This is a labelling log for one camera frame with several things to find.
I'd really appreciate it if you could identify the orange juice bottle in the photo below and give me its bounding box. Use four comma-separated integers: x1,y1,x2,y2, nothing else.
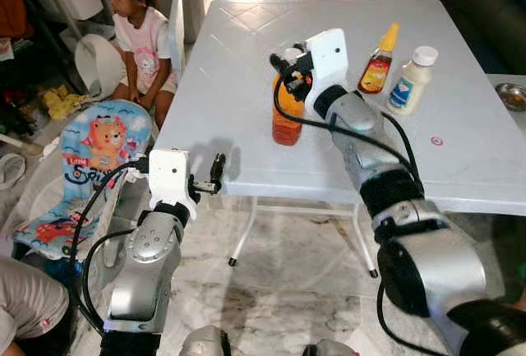
271,47,306,147

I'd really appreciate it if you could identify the large white plastic table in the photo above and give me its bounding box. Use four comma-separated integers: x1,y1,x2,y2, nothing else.
154,0,526,280

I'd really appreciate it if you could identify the yellow-capped honey bottle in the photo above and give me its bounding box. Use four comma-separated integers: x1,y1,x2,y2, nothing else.
358,22,401,96

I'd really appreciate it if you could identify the white plastic chair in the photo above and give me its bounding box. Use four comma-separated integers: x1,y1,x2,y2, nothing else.
166,0,187,78

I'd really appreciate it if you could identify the blue baby bouncer seat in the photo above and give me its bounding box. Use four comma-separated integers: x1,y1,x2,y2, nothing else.
12,99,158,263

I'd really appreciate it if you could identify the white mayonnaise bottle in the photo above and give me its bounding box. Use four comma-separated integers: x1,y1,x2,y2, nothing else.
385,45,440,117

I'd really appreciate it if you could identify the curly-haired child in pink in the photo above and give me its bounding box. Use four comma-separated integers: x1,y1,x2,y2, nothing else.
97,0,178,127

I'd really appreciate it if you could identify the white round plastic seat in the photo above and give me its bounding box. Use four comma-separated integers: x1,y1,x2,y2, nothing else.
73,33,129,103

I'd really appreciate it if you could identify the yellow toy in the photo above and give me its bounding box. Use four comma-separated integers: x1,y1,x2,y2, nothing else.
40,84,88,119

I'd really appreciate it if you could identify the small white side table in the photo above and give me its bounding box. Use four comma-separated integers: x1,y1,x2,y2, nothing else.
489,72,526,128

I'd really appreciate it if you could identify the dark sofa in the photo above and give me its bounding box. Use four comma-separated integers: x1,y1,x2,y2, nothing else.
439,0,526,74

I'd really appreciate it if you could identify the small metal bowl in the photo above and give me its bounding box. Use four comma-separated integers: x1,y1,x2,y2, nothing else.
495,82,526,113

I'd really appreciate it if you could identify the person in grey shorts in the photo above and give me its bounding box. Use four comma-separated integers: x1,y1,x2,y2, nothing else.
0,257,72,356

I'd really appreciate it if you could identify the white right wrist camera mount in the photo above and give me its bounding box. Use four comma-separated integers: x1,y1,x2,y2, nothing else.
303,28,350,99

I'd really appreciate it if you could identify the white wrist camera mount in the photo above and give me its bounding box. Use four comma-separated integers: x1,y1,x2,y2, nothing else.
303,28,350,99
147,148,199,210

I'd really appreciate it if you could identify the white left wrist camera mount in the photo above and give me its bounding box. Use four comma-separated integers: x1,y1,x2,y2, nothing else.
147,148,199,210

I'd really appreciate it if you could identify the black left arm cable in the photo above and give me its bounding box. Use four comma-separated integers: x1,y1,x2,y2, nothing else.
69,158,154,337

